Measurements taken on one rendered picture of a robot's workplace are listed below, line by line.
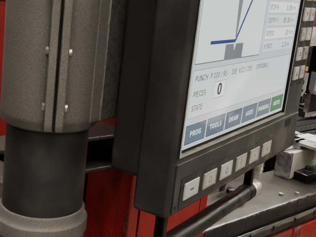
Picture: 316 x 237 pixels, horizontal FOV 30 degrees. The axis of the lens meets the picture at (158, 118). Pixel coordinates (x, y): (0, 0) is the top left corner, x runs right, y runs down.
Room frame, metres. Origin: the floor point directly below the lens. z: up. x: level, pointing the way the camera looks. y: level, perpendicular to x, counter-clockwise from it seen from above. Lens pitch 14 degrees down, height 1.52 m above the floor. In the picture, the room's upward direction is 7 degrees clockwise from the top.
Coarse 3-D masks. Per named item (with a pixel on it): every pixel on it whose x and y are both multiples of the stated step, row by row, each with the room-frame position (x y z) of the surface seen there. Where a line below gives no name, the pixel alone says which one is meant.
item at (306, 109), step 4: (308, 96) 2.02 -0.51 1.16; (312, 96) 2.02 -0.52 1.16; (308, 100) 2.01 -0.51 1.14; (312, 100) 2.02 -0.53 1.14; (304, 104) 2.02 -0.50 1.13; (308, 104) 2.01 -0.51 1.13; (312, 104) 2.02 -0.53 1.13; (304, 108) 2.02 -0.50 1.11; (308, 108) 2.01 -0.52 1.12; (312, 108) 2.03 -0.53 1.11; (308, 112) 2.03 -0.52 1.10; (312, 112) 2.05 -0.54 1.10; (304, 116) 2.02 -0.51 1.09; (308, 116) 2.03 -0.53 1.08; (312, 116) 2.05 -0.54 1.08
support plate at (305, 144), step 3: (306, 141) 2.00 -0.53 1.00; (309, 141) 2.01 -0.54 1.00; (300, 144) 1.97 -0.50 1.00; (303, 144) 1.96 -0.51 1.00; (306, 144) 1.96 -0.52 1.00; (309, 144) 1.96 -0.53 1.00; (312, 144) 1.97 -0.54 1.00; (315, 144) 1.97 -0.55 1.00; (306, 147) 1.95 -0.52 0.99; (309, 147) 1.94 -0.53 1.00; (312, 147) 1.94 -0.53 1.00; (315, 147) 1.94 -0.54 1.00; (315, 150) 1.93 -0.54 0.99
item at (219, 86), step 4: (220, 80) 0.71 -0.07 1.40; (224, 80) 0.72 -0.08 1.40; (216, 84) 0.70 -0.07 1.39; (220, 84) 0.71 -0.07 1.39; (224, 84) 0.72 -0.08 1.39; (216, 88) 0.71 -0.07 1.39; (220, 88) 0.71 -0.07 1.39; (224, 88) 0.73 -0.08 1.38; (216, 92) 0.71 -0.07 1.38; (220, 92) 0.72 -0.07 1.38; (216, 96) 0.71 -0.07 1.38; (220, 96) 0.72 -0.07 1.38
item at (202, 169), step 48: (144, 0) 0.69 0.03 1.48; (192, 0) 0.63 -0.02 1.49; (144, 48) 0.69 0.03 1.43; (192, 48) 0.63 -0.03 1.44; (144, 96) 0.69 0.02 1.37; (288, 96) 0.95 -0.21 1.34; (144, 144) 0.65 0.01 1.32; (240, 144) 0.79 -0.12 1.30; (288, 144) 0.99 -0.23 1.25; (144, 192) 0.64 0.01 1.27; (192, 192) 0.67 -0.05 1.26
